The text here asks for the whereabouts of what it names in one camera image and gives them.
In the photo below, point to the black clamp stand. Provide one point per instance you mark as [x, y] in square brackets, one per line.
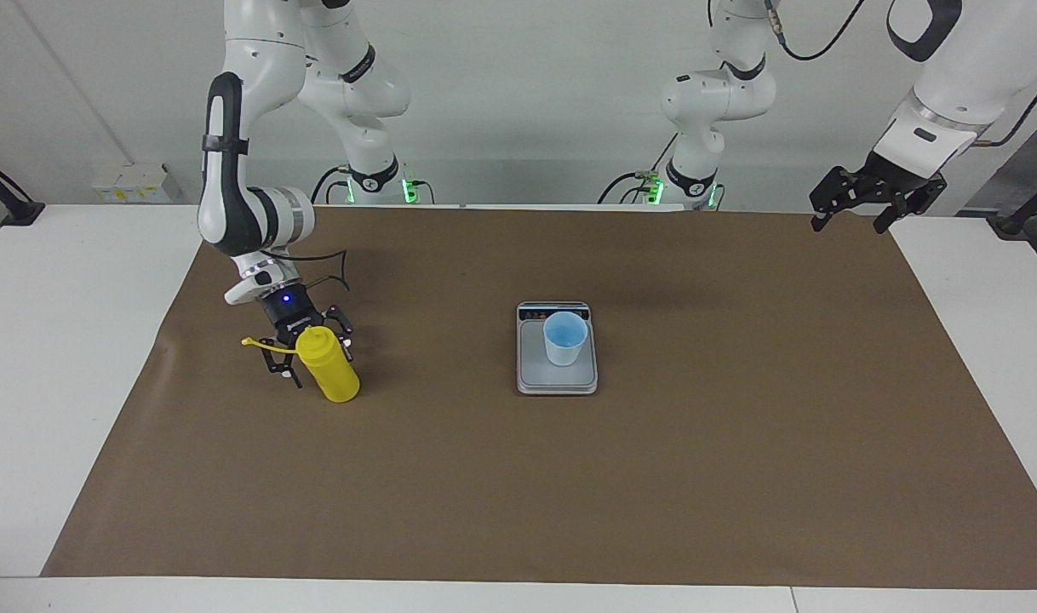
[1012, 223]
[20, 213]

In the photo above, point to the silver digital kitchen scale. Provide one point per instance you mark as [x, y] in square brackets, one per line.
[535, 379]

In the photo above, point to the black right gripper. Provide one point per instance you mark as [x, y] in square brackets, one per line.
[289, 311]

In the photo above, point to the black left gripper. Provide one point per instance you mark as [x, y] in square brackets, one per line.
[897, 183]

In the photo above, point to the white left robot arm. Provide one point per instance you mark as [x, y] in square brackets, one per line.
[714, 94]

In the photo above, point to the white wall socket box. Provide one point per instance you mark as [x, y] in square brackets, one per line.
[131, 189]

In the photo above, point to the yellow squeeze bottle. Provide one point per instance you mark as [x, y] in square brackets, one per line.
[335, 379]

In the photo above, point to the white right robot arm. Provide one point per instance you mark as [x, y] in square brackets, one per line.
[254, 51]

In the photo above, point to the brown table mat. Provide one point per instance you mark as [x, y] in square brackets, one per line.
[484, 477]

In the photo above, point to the light blue plastic cup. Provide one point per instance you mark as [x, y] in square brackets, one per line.
[565, 349]

